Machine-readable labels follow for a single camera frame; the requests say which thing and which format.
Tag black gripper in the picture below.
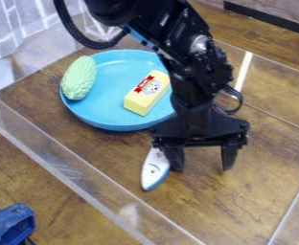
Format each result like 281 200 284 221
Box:
151 96 250 172

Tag blue round tray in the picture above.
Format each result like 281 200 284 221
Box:
60 49 174 131

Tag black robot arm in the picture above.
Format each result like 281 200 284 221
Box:
84 0 250 171

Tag yellow butter block toy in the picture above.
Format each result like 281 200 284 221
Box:
124 70 170 116

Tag clear acrylic barrier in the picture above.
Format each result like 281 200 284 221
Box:
0 12 299 245

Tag blue clamp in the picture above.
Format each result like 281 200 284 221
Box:
0 203 36 245

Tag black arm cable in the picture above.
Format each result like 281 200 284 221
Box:
52 0 128 51

